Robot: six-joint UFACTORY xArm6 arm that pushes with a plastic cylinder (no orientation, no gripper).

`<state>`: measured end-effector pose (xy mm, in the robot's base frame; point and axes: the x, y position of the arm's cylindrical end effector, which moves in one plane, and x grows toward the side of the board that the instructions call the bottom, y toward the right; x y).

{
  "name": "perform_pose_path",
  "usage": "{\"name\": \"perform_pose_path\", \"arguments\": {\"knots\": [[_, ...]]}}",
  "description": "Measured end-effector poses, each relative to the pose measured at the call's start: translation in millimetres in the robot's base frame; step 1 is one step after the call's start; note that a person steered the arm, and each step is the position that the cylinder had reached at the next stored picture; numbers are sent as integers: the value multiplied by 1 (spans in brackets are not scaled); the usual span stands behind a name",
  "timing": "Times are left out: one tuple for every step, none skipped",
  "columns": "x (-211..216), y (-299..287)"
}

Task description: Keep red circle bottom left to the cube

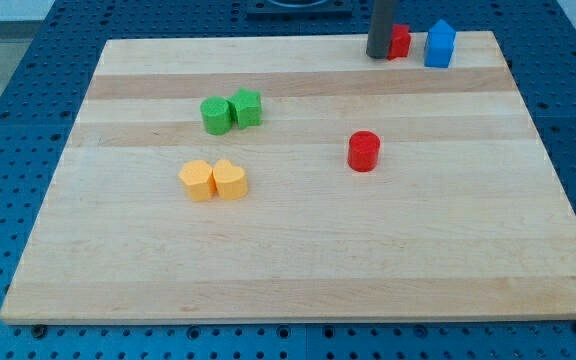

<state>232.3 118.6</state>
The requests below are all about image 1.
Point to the blue house-shaped block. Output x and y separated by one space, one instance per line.
439 45

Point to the red cylinder block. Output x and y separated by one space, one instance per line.
363 151

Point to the red cube block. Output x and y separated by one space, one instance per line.
400 42

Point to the yellow heart block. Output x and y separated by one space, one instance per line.
231 180

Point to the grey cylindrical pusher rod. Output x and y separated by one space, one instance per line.
380 30

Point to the green cylinder block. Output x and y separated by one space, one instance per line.
216 115

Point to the yellow hexagon block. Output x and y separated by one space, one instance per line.
198 180

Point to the green star block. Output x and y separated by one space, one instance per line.
246 107

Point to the wooden board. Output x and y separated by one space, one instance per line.
462 219

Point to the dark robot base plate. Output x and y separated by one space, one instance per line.
263 9

